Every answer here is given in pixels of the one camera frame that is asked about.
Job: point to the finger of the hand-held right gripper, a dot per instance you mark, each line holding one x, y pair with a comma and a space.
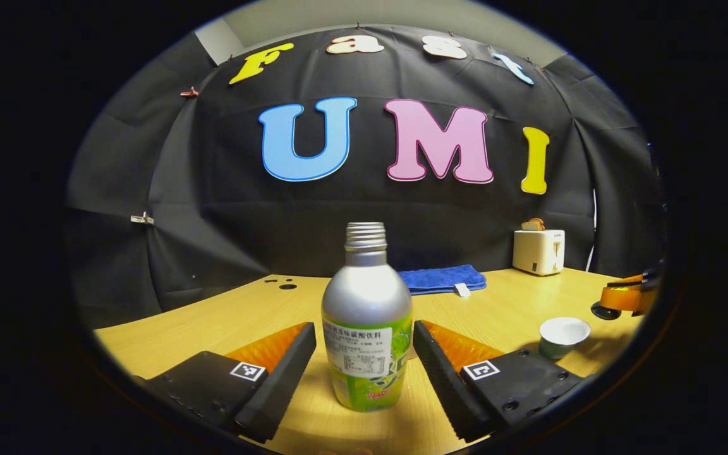
629, 299
645, 278

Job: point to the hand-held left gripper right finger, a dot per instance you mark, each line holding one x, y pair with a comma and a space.
443, 385

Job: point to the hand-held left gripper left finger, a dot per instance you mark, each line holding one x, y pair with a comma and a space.
285, 385

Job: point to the dark teal teacup lid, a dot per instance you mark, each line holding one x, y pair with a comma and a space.
604, 311

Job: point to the silver green label water bottle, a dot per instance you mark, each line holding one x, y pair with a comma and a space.
367, 297

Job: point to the cream white toaster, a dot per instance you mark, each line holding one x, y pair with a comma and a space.
538, 253

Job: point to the folded blue towel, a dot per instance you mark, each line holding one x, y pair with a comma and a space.
440, 278

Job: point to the toast bread slice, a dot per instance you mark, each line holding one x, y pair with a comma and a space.
533, 225

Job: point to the black backdrop cloth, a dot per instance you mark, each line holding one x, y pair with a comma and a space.
244, 240

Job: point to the silver clip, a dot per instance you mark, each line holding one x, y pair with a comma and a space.
141, 219

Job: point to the copper clip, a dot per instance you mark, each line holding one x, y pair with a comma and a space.
189, 93

